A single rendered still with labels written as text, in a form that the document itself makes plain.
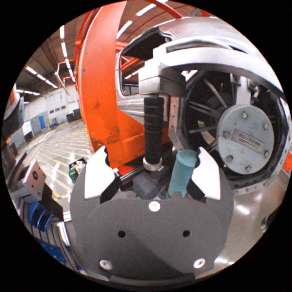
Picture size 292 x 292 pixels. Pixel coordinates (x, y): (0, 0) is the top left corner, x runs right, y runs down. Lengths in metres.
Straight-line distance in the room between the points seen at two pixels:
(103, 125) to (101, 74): 0.23
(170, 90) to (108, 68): 0.36
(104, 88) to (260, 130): 0.49
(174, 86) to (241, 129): 0.14
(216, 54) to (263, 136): 0.14
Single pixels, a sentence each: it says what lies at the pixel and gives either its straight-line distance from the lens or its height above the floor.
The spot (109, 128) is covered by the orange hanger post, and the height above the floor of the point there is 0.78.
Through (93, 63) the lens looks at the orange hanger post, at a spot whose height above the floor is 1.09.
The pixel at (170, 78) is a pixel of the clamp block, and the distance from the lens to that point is 0.15.
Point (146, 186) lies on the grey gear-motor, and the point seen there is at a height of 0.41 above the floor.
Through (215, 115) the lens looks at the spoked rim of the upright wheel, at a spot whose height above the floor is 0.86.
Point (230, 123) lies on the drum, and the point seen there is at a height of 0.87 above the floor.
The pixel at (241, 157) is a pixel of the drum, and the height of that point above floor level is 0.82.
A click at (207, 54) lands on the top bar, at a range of 0.15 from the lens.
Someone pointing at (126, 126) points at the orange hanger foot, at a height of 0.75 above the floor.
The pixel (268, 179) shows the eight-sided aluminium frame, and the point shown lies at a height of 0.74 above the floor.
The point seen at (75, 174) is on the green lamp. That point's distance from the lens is 0.43.
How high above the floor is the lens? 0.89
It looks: 29 degrees down
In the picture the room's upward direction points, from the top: 1 degrees counter-clockwise
